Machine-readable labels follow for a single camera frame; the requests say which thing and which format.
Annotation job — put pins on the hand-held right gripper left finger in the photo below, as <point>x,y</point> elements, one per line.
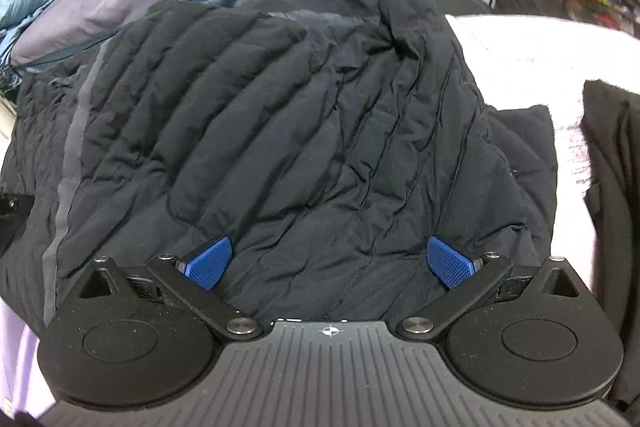
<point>210,263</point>

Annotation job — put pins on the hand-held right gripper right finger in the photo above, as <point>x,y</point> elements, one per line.
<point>448,263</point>

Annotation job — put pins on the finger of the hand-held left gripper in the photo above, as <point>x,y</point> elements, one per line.
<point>14,209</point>

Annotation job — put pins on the black garment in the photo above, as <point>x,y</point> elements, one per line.
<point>615,232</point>

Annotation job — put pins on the black quilted jacket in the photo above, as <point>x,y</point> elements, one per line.
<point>275,132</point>

